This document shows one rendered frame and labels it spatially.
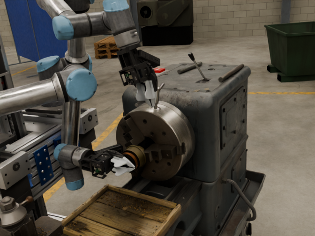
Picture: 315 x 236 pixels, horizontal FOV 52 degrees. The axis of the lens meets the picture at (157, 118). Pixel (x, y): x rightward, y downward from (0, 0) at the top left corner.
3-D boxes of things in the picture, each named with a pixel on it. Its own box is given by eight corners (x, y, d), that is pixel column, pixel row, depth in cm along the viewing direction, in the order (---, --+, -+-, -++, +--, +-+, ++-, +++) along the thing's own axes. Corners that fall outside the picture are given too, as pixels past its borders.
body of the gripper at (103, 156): (104, 180, 117) (79, 173, 123) (118, 168, 124) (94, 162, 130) (101, 161, 115) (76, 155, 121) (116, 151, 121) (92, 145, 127)
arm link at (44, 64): (38, 84, 168) (32, 57, 163) (64, 78, 174) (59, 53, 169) (42, 88, 158) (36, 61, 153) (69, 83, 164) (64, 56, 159)
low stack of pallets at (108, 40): (109, 50, 1010) (108, 36, 994) (136, 49, 992) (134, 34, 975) (94, 59, 897) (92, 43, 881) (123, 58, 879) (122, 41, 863)
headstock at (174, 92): (177, 120, 211) (174, 61, 196) (251, 131, 187) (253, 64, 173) (124, 163, 164) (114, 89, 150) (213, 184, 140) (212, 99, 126)
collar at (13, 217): (14, 205, 94) (12, 196, 93) (33, 212, 90) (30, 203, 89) (-11, 221, 88) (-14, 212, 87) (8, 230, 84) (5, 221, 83)
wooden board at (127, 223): (108, 190, 142) (107, 183, 141) (182, 213, 124) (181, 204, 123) (56, 234, 119) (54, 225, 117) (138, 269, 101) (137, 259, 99)
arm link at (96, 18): (81, 16, 112) (89, 8, 102) (112, 12, 116) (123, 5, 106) (86, 39, 113) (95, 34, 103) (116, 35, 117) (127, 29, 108)
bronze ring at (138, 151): (129, 140, 128) (114, 150, 120) (148, 143, 123) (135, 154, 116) (131, 160, 131) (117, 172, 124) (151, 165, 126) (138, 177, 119)
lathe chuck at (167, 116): (126, 156, 152) (129, 94, 138) (187, 181, 139) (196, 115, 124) (115, 165, 145) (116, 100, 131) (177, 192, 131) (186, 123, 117)
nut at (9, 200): (10, 202, 91) (7, 191, 89) (19, 205, 89) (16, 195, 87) (-3, 210, 87) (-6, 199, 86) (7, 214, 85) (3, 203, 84)
